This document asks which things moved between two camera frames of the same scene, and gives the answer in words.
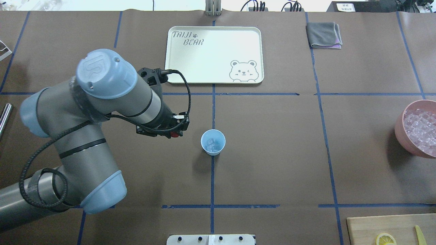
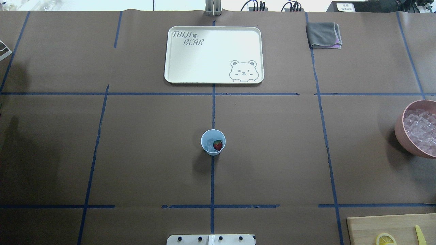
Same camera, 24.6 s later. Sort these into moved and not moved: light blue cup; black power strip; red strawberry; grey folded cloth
Moved: red strawberry
Not moved: grey folded cloth; light blue cup; black power strip
